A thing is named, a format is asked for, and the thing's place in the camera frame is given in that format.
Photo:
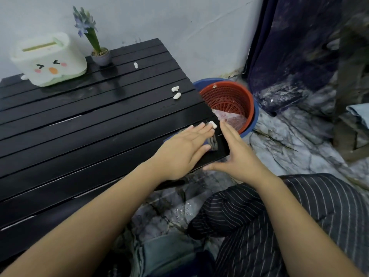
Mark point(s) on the person's left hand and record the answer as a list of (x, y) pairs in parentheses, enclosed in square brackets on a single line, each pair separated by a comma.
[(178, 154)]

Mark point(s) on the person's right hand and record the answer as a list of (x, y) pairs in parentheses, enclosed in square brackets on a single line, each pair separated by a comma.
[(240, 161)]

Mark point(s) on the person's left middle finger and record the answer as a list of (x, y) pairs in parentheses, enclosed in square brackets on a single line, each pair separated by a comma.
[(205, 130)]

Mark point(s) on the person's left thumb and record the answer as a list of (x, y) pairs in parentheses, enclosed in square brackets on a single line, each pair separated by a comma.
[(201, 154)]

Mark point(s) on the person's right thumb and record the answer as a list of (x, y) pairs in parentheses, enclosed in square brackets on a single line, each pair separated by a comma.
[(216, 166)]

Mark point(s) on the person's left little finger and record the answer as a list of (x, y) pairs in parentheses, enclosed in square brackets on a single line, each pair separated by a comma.
[(186, 131)]

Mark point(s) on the person's left forearm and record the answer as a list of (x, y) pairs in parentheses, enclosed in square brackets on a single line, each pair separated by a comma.
[(86, 222)]

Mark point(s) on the person's right forearm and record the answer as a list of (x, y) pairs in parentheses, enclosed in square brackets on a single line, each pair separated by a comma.
[(299, 227)]

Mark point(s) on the clear plastic bag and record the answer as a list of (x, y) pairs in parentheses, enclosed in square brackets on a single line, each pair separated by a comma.
[(235, 119)]

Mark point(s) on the red plastic basket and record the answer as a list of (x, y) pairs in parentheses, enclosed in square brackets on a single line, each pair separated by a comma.
[(230, 99)]

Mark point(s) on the blue plastic basin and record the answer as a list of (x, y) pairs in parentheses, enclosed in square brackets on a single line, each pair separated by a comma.
[(255, 116)]

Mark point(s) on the blue denim cloth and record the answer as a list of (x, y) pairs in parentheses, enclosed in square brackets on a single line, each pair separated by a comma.
[(173, 256)]

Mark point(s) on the small grey plant pot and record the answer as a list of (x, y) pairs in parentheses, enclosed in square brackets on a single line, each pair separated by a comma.
[(101, 57)]

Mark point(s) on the dark blue curtain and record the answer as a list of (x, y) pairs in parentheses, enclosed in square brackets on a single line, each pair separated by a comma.
[(291, 48)]

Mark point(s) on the purple hyacinth plant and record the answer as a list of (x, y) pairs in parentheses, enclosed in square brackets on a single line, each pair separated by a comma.
[(88, 30)]

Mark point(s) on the wooden stool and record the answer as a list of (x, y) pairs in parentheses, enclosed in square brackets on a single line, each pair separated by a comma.
[(350, 83)]

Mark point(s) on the light blue cloth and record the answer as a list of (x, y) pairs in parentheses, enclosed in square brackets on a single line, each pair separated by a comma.
[(359, 112)]

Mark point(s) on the white tissue box with face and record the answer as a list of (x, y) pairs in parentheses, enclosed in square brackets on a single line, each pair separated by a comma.
[(49, 61)]

